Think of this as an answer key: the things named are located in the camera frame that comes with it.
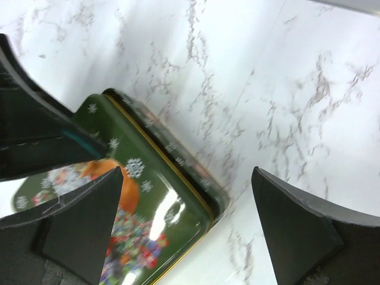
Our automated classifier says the green christmas cookie tin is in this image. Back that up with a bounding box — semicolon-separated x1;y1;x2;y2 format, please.
102;88;230;224

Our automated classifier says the gold tin lid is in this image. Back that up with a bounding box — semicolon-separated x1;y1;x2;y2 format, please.
12;94;214;284

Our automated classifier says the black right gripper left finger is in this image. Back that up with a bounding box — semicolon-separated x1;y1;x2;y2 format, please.
1;167;123;284

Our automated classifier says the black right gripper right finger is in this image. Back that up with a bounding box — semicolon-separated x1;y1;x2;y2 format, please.
251;167;379;284

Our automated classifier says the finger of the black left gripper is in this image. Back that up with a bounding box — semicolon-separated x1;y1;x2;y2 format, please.
1;34;107;181

